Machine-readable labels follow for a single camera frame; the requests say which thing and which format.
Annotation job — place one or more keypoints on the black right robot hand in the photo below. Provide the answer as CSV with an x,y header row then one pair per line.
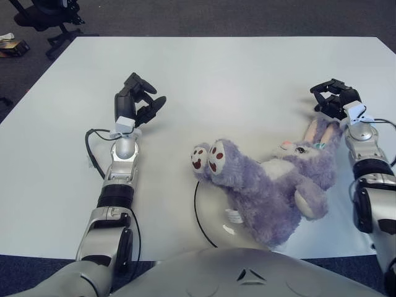
x,y
349,97

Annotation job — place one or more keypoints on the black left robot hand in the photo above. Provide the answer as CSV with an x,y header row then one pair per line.
x,y
123,105

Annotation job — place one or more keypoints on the purple plush rabbit doll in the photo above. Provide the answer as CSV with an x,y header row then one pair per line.
x,y
256,188

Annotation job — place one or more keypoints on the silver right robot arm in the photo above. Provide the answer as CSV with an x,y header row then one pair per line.
x,y
371,173

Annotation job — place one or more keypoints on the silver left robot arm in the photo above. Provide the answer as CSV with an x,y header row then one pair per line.
x,y
111,201

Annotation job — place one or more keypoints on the white plate with black rim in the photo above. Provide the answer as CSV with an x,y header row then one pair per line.
x,y
212,216

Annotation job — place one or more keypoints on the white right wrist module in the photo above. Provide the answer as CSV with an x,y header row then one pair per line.
x,y
355,111

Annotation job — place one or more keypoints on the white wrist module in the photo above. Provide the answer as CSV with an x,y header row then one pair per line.
x,y
125,123
355,111

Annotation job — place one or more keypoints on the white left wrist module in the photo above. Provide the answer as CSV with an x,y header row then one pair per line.
x,y
125,123

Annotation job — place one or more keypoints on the black office chair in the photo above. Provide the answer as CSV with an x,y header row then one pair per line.
x,y
40,18

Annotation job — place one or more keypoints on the brown cardboard box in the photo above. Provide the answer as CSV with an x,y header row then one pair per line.
x,y
14,48

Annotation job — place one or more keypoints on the white crumpled paper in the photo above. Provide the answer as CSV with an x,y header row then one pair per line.
x,y
6,36

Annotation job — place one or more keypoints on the grey robot torso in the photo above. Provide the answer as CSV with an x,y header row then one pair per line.
x,y
216,272

